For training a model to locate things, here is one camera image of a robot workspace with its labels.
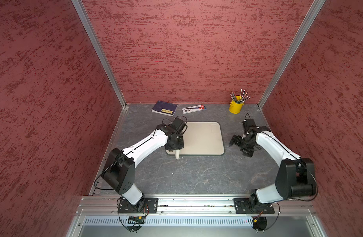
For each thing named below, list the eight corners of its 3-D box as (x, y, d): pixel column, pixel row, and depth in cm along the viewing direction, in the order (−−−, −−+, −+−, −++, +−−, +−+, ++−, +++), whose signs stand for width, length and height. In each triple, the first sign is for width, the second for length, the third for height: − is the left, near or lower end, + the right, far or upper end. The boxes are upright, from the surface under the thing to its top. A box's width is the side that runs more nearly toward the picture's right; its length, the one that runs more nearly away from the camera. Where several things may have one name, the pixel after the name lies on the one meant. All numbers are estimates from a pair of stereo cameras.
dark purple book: (151, 111, 118) (151, 109, 117) (157, 102, 126) (157, 100, 124) (172, 116, 115) (172, 114, 114) (177, 106, 122) (177, 104, 121)
